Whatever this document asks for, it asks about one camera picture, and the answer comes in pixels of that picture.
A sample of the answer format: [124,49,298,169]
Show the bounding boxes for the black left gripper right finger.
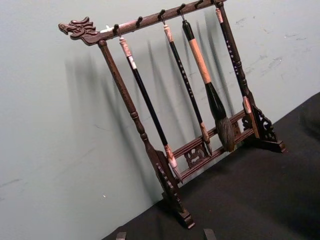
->
[202,228,217,240]

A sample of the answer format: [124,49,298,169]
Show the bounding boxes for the black table cloth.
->
[99,91,320,240]

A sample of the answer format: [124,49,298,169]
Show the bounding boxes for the black brush with pink ends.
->
[118,36,184,184]

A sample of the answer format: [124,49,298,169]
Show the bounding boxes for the dark carved wooden brush rack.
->
[58,0,287,230]

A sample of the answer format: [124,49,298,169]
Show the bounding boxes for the thin black printed brush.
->
[163,23,214,157]

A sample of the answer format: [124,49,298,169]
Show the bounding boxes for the black printed brush, pink ends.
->
[215,8,254,121]

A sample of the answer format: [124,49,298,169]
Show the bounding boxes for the plain pale wall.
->
[0,0,320,240]

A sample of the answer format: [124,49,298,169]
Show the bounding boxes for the large tan-handled brush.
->
[181,19,236,153]

